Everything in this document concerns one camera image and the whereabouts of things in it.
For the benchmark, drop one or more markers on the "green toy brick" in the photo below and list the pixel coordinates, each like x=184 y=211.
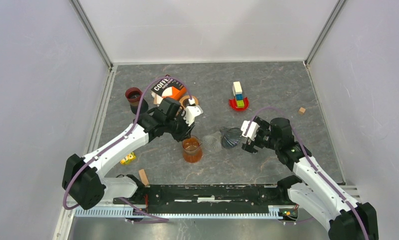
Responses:
x=240 y=104

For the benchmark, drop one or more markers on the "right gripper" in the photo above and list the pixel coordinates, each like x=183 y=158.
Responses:
x=264 y=126

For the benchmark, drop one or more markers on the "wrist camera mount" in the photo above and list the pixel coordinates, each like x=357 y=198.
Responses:
x=191 y=111
x=249 y=129

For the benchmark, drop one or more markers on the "yellow toy figure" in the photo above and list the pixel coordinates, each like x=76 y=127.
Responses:
x=128 y=159

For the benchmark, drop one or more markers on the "blue toy brick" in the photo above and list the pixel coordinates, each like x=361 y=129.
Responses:
x=239 y=97

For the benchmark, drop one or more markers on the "red curved plastic piece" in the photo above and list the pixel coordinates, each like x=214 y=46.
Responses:
x=232 y=104

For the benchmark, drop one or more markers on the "clear glass dripper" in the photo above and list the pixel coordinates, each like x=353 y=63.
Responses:
x=212 y=142

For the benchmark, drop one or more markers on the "wooden ring holder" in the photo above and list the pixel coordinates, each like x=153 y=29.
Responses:
x=185 y=101

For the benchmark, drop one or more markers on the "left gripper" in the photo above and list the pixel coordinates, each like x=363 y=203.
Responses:
x=186 y=131

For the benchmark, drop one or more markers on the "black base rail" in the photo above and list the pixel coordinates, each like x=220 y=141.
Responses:
x=207 y=198

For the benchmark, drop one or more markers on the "dark red black dripper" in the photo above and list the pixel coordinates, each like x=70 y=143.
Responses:
x=133 y=95

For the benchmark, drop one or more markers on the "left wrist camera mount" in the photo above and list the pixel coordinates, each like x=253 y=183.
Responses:
x=191 y=111

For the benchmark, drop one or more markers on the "coffee filter box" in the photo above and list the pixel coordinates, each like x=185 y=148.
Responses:
x=169 y=88

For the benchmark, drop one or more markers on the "dark glass dripper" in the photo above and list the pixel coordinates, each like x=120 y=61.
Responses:
x=230 y=137

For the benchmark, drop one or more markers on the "amber glass carafe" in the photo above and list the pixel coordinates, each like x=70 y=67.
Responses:
x=192 y=150

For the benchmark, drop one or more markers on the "wooden rectangular block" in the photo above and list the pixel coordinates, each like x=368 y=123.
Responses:
x=143 y=177

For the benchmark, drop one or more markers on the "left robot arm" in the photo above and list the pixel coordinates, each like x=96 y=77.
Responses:
x=85 y=177

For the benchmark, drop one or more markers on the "brown paper coffee filters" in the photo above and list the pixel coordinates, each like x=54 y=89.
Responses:
x=157 y=99

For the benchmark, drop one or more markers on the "small wooden cube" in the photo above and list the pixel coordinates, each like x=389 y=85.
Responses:
x=301 y=111

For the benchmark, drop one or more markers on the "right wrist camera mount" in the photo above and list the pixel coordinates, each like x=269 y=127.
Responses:
x=249 y=129

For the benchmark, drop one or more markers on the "white slotted cable duct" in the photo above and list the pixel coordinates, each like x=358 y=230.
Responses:
x=125 y=211

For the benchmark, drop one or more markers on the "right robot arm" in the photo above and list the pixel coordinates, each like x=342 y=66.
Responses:
x=310 y=187

